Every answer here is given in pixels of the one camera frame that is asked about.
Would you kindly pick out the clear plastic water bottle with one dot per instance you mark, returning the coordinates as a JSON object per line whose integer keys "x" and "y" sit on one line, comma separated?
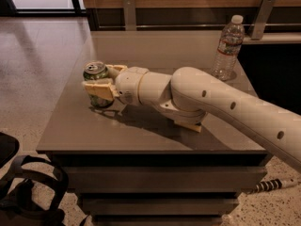
{"x": 228, "y": 48}

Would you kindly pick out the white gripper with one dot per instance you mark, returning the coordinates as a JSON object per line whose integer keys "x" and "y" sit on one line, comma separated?
{"x": 131, "y": 85}

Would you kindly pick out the metal wall bracket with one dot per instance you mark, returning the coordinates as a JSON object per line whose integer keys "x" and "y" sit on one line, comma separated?
{"x": 129, "y": 15}
{"x": 263, "y": 13}

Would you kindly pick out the green soda can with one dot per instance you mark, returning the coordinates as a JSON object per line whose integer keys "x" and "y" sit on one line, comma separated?
{"x": 93, "y": 71}

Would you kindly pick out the black and white striped tube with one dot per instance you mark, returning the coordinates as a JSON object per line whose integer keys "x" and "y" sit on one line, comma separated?
{"x": 274, "y": 184}

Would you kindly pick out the left metal wall bracket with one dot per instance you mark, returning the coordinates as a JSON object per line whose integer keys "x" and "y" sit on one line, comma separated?
{"x": 129, "y": 15}

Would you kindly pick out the black bag with straps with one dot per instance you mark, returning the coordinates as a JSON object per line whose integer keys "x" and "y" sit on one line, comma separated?
{"x": 16, "y": 205}

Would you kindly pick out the grey drawer cabinet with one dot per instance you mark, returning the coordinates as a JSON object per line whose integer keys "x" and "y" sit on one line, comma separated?
{"x": 129, "y": 165}

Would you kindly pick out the green and yellow sponge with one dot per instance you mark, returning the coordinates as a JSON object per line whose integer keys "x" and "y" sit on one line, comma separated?
{"x": 192, "y": 127}

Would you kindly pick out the right metal wall bracket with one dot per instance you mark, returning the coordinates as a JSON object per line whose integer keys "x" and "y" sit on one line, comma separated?
{"x": 263, "y": 13}

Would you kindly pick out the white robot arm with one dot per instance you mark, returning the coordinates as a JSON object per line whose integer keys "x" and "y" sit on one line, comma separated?
{"x": 188, "y": 94}

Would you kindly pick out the black chair seat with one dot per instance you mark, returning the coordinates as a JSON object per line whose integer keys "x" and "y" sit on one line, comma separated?
{"x": 9, "y": 146}

